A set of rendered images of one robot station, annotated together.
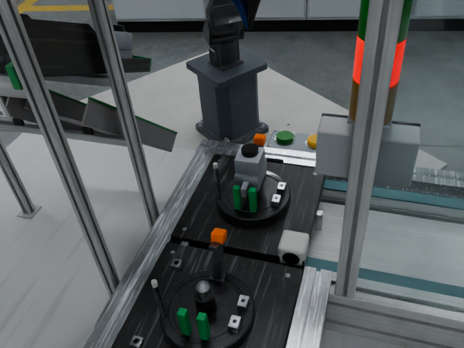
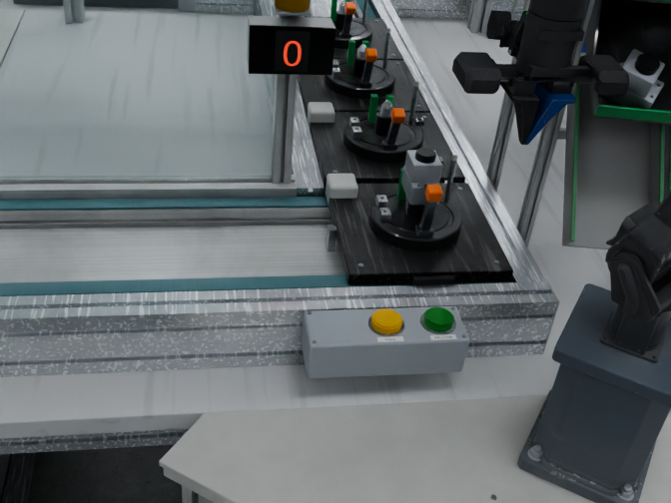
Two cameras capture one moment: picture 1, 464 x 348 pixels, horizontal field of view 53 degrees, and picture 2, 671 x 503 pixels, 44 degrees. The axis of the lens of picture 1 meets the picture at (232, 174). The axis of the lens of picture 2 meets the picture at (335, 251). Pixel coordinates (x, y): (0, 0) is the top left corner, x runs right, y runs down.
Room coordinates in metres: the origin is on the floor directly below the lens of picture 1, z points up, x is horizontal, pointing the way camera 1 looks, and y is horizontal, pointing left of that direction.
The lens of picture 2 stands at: (1.45, -0.69, 1.66)
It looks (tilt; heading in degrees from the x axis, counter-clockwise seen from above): 36 degrees down; 148
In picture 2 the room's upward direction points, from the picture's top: 6 degrees clockwise
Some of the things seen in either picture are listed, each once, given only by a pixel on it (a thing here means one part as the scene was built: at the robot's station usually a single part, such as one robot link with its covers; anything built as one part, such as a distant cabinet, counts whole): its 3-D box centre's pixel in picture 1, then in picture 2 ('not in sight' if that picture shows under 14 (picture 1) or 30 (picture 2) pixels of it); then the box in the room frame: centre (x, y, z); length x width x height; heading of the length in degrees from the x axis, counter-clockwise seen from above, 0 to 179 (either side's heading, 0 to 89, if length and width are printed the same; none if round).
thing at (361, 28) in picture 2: not in sight; (342, 17); (-0.07, 0.23, 1.01); 0.24 x 0.24 x 0.13; 69
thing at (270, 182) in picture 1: (253, 196); (414, 219); (0.63, -0.03, 0.98); 0.14 x 0.14 x 0.02
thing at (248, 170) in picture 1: (248, 167); (420, 170); (0.62, -0.03, 1.06); 0.08 x 0.04 x 0.07; 160
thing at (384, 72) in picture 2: not in sight; (360, 63); (0.16, 0.14, 1.01); 0.24 x 0.24 x 0.13; 69
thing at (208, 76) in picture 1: (228, 98); (608, 398); (1.03, -0.01, 0.96); 0.15 x 0.15 x 0.20; 32
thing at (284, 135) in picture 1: (284, 139); (437, 321); (0.83, -0.13, 0.96); 0.04 x 0.04 x 0.02
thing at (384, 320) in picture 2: (316, 142); (386, 323); (0.80, -0.19, 0.96); 0.04 x 0.04 x 0.02
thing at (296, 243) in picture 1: (293, 248); (341, 190); (0.51, -0.09, 0.97); 0.05 x 0.05 x 0.04; 69
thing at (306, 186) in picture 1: (253, 204); (413, 229); (0.63, -0.03, 0.96); 0.24 x 0.24 x 0.02; 69
